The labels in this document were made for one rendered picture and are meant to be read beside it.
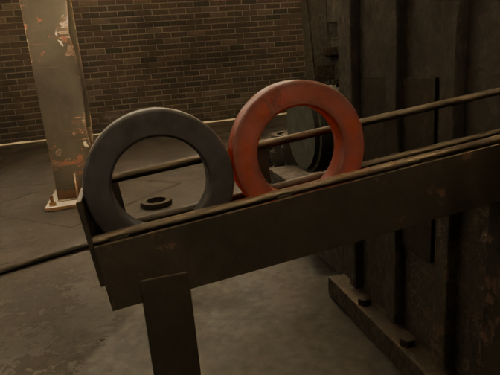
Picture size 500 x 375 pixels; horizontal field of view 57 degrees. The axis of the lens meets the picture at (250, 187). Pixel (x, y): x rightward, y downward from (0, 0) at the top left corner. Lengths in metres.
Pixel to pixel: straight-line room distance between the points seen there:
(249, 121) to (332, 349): 0.92
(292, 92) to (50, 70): 2.59
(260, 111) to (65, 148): 2.61
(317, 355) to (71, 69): 2.31
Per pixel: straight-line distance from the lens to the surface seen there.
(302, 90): 0.60
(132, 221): 0.59
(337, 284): 1.57
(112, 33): 6.65
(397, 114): 0.73
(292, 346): 1.40
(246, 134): 0.58
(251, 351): 1.39
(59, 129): 3.12
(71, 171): 3.15
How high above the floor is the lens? 0.79
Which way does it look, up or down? 15 degrees down
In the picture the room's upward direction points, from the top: 5 degrees counter-clockwise
